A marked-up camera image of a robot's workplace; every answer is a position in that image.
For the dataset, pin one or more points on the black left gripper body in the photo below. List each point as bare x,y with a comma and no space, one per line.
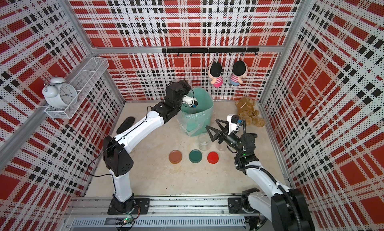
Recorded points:
186,88

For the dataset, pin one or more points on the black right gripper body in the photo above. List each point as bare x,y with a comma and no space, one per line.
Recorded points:
233,140

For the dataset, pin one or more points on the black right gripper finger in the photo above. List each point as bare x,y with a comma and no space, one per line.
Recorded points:
223,125
213,133

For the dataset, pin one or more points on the green lid peanut jar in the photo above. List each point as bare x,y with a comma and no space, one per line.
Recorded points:
204,141

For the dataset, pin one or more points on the red jar lid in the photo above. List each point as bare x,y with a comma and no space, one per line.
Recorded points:
213,157

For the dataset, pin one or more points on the dark green jar lid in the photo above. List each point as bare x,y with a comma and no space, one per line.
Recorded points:
195,156

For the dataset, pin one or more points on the orange brown jar lid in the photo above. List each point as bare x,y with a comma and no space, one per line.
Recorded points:
175,156

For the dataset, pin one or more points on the orange lid peanut jar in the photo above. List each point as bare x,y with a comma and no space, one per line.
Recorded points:
177,80

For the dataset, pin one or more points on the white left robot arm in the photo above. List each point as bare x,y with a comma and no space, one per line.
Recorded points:
116,150

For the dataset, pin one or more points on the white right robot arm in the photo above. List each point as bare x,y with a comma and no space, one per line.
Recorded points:
286,208

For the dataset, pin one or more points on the green plastic trash bin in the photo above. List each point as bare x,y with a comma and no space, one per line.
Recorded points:
202,96

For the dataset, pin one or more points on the clear plastic bin liner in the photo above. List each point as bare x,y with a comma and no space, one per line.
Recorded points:
193,121

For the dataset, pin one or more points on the tan teddy bear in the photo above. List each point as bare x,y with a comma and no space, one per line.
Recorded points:
246,111

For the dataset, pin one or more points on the pink striped hanging doll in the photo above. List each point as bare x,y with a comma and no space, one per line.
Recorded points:
215,74

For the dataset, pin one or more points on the blue striped hanging doll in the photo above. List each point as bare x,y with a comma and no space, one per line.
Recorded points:
240,71

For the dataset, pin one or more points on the white twin-bell alarm clock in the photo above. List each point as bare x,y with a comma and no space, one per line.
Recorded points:
59,94

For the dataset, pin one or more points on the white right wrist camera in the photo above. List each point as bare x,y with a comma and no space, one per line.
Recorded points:
234,123

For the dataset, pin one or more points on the black wall hook rail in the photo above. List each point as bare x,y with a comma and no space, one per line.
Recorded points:
241,50

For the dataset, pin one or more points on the white wire mesh shelf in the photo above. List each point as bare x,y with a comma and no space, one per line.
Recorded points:
83,81

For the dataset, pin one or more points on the green circuit board with wires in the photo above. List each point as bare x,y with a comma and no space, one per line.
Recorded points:
126,223

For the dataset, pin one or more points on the metal base rail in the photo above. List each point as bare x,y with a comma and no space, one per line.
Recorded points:
176,212

